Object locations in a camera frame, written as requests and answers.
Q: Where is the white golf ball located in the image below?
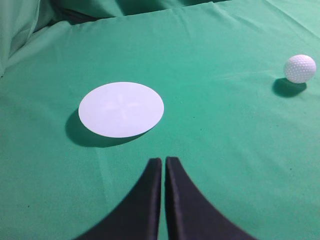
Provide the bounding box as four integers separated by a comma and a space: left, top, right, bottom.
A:
284, 54, 317, 84

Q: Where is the green table cloth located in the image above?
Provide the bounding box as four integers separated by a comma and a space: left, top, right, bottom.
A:
0, 0, 320, 240

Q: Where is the white round plate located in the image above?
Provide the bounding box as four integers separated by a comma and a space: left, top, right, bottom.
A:
78, 82, 165, 139

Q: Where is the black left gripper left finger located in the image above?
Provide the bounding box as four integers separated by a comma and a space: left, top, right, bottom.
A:
77, 158, 162, 240

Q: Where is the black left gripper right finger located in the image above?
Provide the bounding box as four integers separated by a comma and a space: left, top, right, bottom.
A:
165, 156, 255, 240

